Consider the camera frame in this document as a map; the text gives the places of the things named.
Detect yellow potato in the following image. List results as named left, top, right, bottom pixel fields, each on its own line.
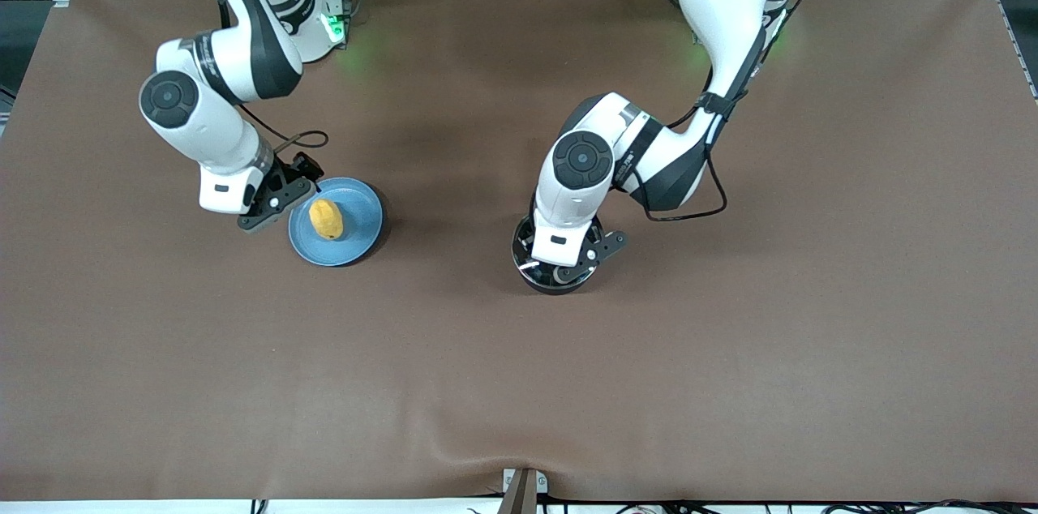
left=308, top=199, right=345, bottom=242

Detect glass lid with blue knob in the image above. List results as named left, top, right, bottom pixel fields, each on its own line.
left=513, top=216, right=603, bottom=292

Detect blue round plate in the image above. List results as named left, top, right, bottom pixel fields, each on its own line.
left=288, top=177, right=384, bottom=268

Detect brown table mat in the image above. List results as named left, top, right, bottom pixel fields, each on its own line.
left=0, top=0, right=1038, bottom=503

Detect black pot with blue handle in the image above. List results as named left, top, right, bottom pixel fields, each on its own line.
left=511, top=214, right=605, bottom=296

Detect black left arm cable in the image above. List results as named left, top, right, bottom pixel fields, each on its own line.
left=628, top=0, right=820, bottom=223

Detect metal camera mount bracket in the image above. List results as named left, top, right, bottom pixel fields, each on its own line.
left=503, top=468, right=548, bottom=514

